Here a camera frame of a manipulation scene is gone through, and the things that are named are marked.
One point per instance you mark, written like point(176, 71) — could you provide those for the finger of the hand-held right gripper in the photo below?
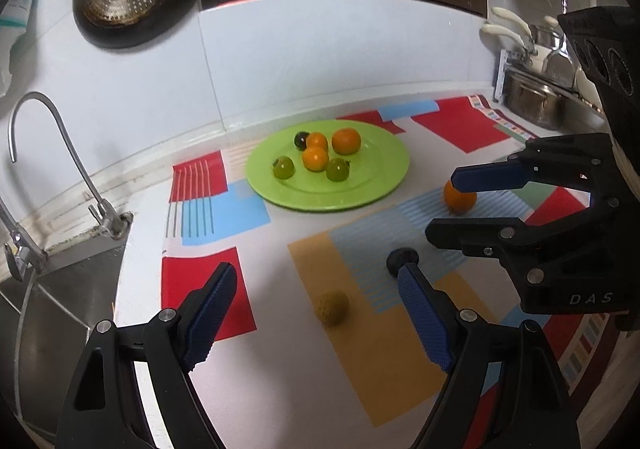
point(485, 178)
point(475, 235)

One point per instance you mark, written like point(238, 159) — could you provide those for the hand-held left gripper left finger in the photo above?
point(210, 319)

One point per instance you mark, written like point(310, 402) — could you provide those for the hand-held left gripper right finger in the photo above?
point(425, 324)

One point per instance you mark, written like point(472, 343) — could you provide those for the dark purple plum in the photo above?
point(400, 259)
point(301, 140)

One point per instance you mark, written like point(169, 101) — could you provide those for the small tan round fruit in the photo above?
point(331, 308)

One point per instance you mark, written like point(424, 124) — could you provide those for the green plate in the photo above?
point(360, 179)

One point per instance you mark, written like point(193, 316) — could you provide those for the large orange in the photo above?
point(346, 141)

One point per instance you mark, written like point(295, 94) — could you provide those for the small green round fruit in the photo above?
point(283, 168)
point(337, 170)

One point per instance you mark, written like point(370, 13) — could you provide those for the small orange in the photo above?
point(315, 159)
point(320, 139)

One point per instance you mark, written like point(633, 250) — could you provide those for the steel spatula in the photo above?
point(560, 59)

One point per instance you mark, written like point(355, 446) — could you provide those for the stainless steel pot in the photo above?
point(537, 101)

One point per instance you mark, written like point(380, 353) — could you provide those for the colourful patterned tablecloth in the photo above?
point(300, 249)

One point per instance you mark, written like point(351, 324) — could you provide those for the stainless steel sink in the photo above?
point(60, 304)

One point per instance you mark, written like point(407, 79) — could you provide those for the thin gooseneck faucet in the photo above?
point(75, 154)

